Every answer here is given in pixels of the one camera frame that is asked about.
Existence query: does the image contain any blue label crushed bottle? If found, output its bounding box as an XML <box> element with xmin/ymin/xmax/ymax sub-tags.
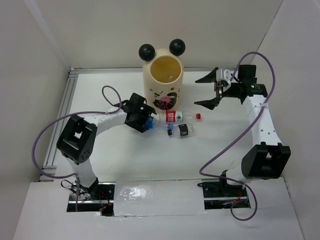
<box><xmin>147</xmin><ymin>116</ymin><xmax>173</xmax><ymax>131</ymax></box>

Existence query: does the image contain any red label clear bottle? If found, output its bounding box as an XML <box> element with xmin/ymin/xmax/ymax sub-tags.
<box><xmin>158</xmin><ymin>110</ymin><xmax>202</xmax><ymax>124</ymax></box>

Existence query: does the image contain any black label black cap bottle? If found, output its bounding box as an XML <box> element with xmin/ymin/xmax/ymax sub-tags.
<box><xmin>167</xmin><ymin>123</ymin><xmax>195</xmax><ymax>139</ymax></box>

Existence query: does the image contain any clear unlabelled plastic bottle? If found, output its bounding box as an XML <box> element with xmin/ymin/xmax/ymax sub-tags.
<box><xmin>164</xmin><ymin>75</ymin><xmax>179</xmax><ymax>83</ymax></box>

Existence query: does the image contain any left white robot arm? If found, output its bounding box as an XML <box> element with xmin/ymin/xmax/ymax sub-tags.
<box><xmin>56</xmin><ymin>93</ymin><xmax>156</xmax><ymax>200</ymax></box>

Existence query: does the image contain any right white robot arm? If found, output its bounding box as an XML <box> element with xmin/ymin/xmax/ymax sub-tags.
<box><xmin>196</xmin><ymin>65</ymin><xmax>291</xmax><ymax>196</ymax></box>

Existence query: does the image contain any cream bin with black ears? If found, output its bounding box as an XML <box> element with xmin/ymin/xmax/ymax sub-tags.
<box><xmin>138</xmin><ymin>38</ymin><xmax>186</xmax><ymax>112</ymax></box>

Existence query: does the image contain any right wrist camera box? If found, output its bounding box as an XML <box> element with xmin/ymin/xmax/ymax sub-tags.
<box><xmin>216</xmin><ymin>68</ymin><xmax>238</xmax><ymax>87</ymax></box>

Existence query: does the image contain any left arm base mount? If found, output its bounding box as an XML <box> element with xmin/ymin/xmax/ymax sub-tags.
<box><xmin>60</xmin><ymin>180</ymin><xmax>116</xmax><ymax>217</ymax></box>

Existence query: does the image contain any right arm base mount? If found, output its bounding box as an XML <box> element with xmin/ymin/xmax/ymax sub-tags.
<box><xmin>197</xmin><ymin>179</ymin><xmax>251</xmax><ymax>210</ymax></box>

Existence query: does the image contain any aluminium frame rail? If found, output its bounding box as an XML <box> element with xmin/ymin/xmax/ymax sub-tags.
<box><xmin>42</xmin><ymin>68</ymin><xmax>79</xmax><ymax>176</ymax></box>

